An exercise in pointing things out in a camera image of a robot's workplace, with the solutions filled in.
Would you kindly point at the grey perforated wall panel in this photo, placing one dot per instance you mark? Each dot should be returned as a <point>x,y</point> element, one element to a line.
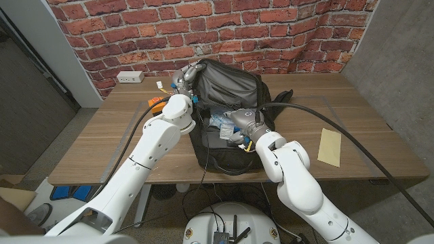
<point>30,101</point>

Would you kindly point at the grey sneaker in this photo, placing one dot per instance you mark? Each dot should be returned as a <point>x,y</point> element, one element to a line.
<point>39,214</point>

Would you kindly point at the person's brown trouser leg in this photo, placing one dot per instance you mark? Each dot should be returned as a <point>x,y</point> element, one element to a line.
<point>13,220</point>

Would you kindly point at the blue and black pad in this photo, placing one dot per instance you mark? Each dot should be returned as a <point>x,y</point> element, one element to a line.
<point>62,192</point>

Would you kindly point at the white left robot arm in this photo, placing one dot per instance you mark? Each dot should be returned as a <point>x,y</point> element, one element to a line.
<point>142,166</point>

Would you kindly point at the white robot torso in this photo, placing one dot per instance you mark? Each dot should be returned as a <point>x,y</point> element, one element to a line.
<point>68,240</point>

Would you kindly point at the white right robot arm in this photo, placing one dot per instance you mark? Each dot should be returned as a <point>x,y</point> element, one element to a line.
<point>305,189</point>

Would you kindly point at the red brick print backdrop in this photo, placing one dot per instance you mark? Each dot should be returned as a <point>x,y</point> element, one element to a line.
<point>203,34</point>

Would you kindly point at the black antenna device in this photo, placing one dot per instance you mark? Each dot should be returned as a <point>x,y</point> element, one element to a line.
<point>221,237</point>

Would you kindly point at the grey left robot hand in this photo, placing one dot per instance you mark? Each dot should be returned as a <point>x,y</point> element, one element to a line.
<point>184,78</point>

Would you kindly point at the orange emergency stop button box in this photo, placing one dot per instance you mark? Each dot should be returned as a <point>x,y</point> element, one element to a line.
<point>156,103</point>

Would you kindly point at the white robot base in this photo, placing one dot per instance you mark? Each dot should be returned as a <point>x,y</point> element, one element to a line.
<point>237,220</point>

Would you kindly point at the white power strip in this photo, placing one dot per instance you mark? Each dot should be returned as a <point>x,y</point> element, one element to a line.
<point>130,77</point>

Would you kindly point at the black round floor object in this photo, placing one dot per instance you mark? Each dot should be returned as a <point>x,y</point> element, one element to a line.
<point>164,192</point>

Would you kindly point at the white floor plate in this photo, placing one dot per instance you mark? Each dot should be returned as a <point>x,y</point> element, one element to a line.
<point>40,184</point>

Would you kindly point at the black backpack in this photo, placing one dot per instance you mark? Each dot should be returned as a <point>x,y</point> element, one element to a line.
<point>234,88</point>

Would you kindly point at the cardboard box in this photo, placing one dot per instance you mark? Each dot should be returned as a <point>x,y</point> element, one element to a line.
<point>17,198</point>

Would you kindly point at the clear plastic bag blue label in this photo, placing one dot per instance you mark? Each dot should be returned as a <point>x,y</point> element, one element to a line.
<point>218,120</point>

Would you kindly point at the white table leg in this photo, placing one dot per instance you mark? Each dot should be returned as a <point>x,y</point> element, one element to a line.
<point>144,203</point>

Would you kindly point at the yellow paper envelope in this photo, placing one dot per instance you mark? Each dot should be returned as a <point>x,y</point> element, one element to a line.
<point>329,147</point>

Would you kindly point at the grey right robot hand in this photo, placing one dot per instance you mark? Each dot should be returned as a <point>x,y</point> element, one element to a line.
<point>245,123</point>

